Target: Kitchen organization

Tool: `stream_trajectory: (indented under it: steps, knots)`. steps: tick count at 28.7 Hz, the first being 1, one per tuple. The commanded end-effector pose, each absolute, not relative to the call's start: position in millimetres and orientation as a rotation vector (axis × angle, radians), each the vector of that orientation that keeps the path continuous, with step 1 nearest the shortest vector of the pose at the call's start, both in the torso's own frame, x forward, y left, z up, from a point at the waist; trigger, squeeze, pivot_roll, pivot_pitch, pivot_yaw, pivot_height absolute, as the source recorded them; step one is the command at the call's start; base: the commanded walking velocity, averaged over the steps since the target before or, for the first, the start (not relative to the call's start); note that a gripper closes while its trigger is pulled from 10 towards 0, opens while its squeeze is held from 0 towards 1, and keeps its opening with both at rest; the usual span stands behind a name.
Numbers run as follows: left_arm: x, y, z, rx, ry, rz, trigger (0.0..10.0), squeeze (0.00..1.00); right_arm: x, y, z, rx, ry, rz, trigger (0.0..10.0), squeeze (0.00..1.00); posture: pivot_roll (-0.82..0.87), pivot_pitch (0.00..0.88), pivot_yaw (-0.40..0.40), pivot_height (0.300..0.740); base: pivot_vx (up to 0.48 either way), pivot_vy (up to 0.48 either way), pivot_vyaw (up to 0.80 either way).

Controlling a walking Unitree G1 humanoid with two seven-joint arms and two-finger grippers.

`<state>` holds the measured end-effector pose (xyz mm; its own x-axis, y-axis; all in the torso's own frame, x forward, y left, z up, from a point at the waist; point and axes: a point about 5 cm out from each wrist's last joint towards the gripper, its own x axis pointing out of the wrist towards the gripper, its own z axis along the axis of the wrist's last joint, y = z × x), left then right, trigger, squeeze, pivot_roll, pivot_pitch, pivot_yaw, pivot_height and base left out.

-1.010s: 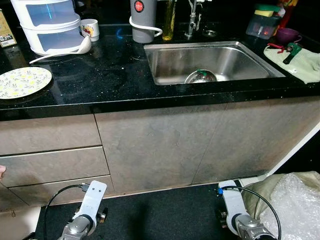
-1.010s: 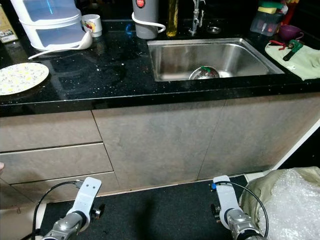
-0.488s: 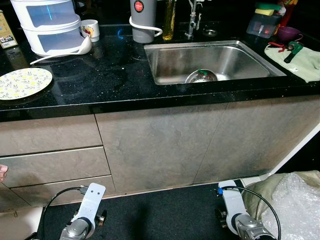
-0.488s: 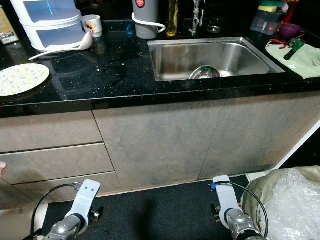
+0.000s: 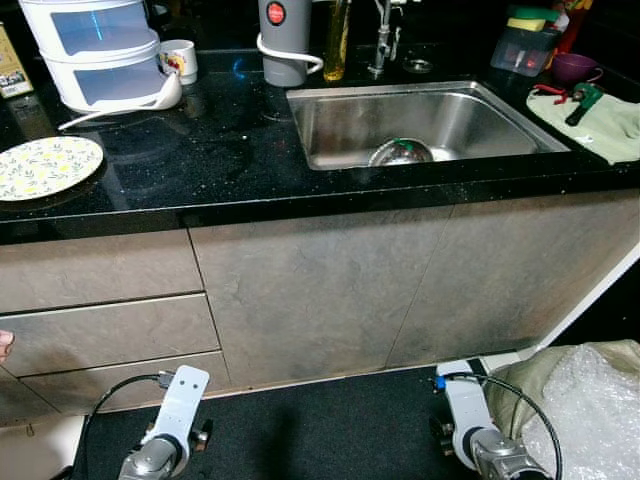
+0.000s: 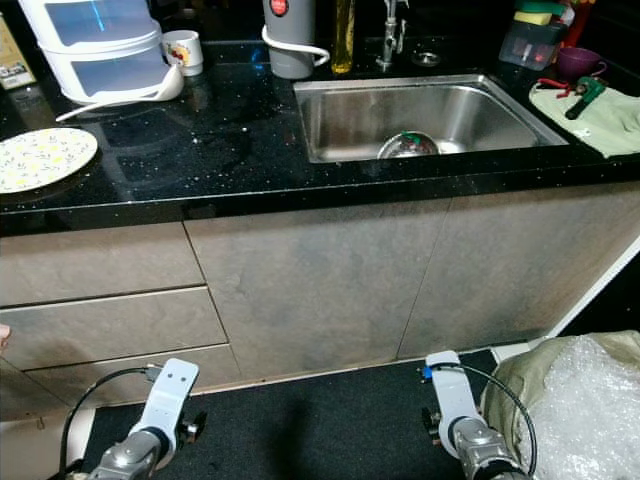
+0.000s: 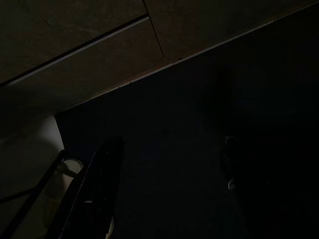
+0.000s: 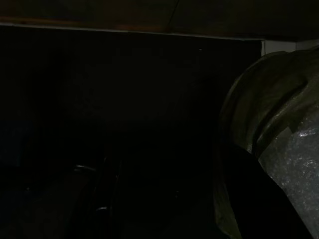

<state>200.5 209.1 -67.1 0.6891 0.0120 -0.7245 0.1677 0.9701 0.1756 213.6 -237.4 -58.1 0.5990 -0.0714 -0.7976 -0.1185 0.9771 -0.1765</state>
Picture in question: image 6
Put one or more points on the yellow oil bottle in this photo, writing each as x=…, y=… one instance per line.
x=343, y=40

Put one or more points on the grey kitchen cabinet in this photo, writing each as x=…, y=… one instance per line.
x=320, y=280

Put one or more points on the wide steel basin pot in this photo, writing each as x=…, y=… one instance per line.
x=408, y=146

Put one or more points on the olive sack with bubble wrap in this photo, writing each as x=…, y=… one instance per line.
x=580, y=410

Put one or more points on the grey electric kettle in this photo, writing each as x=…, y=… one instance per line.
x=288, y=35

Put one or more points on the white cartoon print mug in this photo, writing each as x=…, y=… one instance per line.
x=182, y=52

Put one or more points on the red bottle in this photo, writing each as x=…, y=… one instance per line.
x=577, y=20

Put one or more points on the black floor mat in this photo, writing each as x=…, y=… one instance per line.
x=310, y=420

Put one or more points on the yellow carton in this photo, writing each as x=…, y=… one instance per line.
x=13, y=55

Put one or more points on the clear plastic sponge holder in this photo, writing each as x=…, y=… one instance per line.
x=528, y=48

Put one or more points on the chrome sink faucet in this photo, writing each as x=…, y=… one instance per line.
x=392, y=40

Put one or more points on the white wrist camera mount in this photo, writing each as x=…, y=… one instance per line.
x=172, y=390
x=450, y=385

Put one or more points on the white plastic ladle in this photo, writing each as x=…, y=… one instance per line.
x=168, y=88

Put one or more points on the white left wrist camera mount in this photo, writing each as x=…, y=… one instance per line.
x=172, y=390

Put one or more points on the light green cloth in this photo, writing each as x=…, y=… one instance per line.
x=615, y=125

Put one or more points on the purple cup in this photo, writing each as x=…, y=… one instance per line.
x=580, y=63

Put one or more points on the round floral print plate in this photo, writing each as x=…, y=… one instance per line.
x=45, y=160

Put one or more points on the stainless steel sink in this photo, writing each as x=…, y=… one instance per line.
x=460, y=108

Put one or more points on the yellow green sponge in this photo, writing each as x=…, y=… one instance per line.
x=538, y=12

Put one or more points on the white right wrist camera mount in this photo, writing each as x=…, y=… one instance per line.
x=450, y=385

